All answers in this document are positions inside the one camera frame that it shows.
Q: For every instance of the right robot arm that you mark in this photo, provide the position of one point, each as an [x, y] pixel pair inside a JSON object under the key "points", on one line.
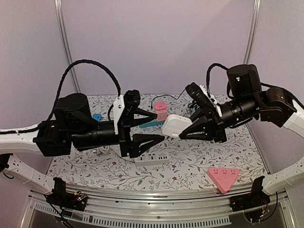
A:
{"points": [[249, 99]]}

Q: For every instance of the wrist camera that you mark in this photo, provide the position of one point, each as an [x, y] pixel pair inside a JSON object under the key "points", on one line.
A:
{"points": [[197, 94], [124, 106]]}

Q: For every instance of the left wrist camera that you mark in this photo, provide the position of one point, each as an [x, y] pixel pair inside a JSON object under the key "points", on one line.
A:
{"points": [[124, 106]]}

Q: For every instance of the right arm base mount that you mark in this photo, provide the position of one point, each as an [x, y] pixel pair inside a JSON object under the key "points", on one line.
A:
{"points": [[255, 198]]}

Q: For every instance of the blue plug adapter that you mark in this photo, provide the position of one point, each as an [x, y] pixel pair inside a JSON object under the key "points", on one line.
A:
{"points": [[97, 117]]}

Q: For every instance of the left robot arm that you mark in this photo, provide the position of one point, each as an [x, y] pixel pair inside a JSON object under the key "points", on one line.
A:
{"points": [[72, 126]]}

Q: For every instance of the teal power strip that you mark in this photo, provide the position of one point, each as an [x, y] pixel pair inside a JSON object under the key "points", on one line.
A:
{"points": [[151, 124]]}

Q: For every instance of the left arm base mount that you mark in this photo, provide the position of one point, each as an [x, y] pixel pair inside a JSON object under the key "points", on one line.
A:
{"points": [[60, 197]]}

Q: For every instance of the pink cube socket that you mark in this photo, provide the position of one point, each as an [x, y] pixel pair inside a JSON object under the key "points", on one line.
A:
{"points": [[161, 115]]}

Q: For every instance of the white charger adapter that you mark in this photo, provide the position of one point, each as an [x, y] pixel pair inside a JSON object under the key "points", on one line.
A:
{"points": [[174, 125]]}

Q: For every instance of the left aluminium frame post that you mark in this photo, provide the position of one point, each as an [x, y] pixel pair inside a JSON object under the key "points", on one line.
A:
{"points": [[65, 43]]}

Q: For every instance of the white power strip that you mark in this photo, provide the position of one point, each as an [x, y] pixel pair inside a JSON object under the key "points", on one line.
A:
{"points": [[148, 159]]}

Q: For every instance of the aluminium front rail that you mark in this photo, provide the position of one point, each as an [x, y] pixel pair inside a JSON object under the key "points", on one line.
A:
{"points": [[208, 208]]}

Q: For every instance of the right aluminium frame post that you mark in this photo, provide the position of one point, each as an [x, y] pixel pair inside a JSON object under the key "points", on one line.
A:
{"points": [[252, 31]]}

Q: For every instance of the aluminium frame post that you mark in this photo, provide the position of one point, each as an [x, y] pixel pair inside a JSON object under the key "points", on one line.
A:
{"points": [[252, 31], [65, 43]]}

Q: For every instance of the small pink square adapter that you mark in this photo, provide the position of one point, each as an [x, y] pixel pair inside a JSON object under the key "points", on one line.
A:
{"points": [[159, 106]]}

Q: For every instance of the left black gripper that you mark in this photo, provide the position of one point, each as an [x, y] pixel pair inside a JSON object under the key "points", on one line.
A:
{"points": [[125, 138]]}

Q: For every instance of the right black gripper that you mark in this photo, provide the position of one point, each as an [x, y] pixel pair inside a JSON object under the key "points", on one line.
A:
{"points": [[214, 121]]}

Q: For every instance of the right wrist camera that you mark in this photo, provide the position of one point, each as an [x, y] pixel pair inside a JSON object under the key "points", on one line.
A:
{"points": [[197, 94]]}

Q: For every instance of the pink triangular power strip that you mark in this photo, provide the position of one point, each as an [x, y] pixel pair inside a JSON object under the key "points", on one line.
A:
{"points": [[223, 178]]}

